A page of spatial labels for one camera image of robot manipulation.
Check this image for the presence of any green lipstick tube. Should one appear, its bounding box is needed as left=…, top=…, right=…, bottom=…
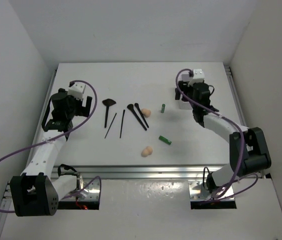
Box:
left=160, top=103, right=166, bottom=113
left=158, top=135, right=172, bottom=145

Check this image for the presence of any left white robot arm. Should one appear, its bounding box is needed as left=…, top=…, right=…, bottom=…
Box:
left=9, top=83, right=92, bottom=217

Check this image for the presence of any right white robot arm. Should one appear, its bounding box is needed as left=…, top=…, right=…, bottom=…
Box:
left=175, top=80, right=272, bottom=194

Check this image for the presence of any black fan makeup brush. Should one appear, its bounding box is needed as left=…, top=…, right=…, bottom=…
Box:
left=102, top=98, right=117, bottom=128

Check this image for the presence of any upper beige makeup sponge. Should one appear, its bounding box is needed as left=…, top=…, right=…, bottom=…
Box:
left=141, top=108, right=152, bottom=118

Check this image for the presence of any beige makeup sponge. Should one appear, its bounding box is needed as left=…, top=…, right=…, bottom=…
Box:
left=141, top=146, right=153, bottom=158
left=141, top=108, right=152, bottom=118

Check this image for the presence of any lower beige makeup sponge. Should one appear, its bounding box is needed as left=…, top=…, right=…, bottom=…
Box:
left=141, top=146, right=153, bottom=158

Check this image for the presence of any white organizer box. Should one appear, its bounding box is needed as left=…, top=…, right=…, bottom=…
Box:
left=178, top=73, right=192, bottom=110

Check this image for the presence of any thin black eyeliner pencil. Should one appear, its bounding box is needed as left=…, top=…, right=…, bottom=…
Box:
left=104, top=112, right=118, bottom=139

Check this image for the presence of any small black blending brush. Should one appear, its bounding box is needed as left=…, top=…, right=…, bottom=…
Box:
left=134, top=103, right=149, bottom=128

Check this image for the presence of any large black powder brush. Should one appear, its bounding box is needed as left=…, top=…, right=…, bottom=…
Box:
left=127, top=103, right=147, bottom=131

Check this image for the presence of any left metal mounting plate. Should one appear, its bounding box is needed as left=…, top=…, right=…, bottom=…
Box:
left=52, top=175, right=102, bottom=201

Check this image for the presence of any metal mounting plate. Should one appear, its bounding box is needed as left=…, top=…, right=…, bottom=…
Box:
left=52, top=175, right=102, bottom=201
left=188, top=180, right=236, bottom=203

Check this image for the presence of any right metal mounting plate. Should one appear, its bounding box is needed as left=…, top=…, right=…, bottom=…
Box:
left=188, top=180, right=236, bottom=203

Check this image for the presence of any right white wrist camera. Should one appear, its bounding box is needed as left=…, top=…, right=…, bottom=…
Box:
left=188, top=69, right=205, bottom=86

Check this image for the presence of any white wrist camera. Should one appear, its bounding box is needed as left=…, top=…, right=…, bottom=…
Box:
left=67, top=82, right=86, bottom=101
left=188, top=69, right=205, bottom=86

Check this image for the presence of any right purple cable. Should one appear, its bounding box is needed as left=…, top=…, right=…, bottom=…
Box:
left=175, top=68, right=259, bottom=202

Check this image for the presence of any purple cable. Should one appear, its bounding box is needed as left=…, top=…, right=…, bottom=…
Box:
left=175, top=68, right=259, bottom=202
left=0, top=79, right=102, bottom=214

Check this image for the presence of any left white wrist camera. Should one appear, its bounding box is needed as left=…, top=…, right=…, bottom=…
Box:
left=67, top=82, right=86, bottom=101

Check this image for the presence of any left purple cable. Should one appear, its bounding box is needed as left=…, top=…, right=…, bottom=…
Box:
left=0, top=79, right=102, bottom=214

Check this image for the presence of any aluminium frame rail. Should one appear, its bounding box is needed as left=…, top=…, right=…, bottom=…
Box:
left=0, top=63, right=272, bottom=240

